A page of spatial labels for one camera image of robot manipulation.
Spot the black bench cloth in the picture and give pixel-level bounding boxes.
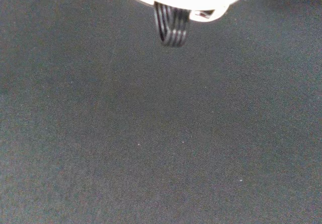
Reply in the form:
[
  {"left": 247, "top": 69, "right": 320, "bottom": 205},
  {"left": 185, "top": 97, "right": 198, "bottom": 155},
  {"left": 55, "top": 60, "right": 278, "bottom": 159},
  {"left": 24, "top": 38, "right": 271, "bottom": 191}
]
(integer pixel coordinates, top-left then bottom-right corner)
[{"left": 0, "top": 0, "right": 322, "bottom": 224}]

